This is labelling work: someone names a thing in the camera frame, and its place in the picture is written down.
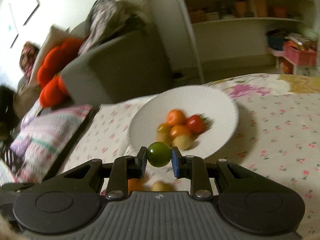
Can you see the yellow cherry tomato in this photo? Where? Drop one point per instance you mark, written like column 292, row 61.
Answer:
column 163, row 128

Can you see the small orange pot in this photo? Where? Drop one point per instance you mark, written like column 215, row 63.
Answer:
column 280, row 12

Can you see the red flower cushion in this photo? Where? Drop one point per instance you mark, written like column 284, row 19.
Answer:
column 52, row 60

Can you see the orange cherry tomato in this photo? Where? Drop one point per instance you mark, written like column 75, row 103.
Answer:
column 180, row 130
column 135, row 183

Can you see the grey sofa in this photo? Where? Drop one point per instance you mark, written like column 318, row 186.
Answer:
column 112, row 62

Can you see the green cherry tomato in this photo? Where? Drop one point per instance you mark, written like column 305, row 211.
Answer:
column 159, row 154

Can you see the orange cup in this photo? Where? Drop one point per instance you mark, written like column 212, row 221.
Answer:
column 260, row 7
column 240, row 8

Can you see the dark blurred object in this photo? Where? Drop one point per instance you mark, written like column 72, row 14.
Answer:
column 7, row 110

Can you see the pink basket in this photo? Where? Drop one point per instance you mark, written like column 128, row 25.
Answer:
column 300, row 55

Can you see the red cherry tomato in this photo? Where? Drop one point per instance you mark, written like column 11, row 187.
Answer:
column 196, row 123

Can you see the grey jacket on sofa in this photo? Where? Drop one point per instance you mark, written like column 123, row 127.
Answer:
column 107, row 17

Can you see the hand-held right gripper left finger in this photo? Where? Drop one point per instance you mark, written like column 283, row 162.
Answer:
column 143, row 161

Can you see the white bookshelf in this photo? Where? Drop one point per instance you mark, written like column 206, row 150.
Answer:
column 225, row 42

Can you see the orange mandarin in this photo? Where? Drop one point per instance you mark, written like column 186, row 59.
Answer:
column 176, row 117

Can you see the black slotted tool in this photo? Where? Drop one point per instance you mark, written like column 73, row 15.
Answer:
column 6, row 156

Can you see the tan longan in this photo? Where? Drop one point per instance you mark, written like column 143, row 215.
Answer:
column 182, row 141
column 162, row 137
column 161, row 186

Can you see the striped patterned pillow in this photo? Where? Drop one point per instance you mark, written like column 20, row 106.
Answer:
column 50, row 135

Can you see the brown patterned object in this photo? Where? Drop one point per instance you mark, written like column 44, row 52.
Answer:
column 28, row 57

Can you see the orange printed box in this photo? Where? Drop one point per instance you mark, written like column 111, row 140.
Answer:
column 285, row 65

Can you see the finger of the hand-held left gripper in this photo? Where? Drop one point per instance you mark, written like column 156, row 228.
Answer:
column 15, row 187

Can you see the cherry print cloth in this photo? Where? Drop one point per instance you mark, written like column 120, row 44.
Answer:
column 275, row 135

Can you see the brown cloth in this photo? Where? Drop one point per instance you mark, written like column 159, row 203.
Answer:
column 25, row 97

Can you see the white ribbed plate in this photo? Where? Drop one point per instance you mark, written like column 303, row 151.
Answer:
column 150, row 110

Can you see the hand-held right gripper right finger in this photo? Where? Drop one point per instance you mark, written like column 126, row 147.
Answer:
column 175, row 163

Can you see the beige cushion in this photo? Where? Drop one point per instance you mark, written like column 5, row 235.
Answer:
column 53, row 36

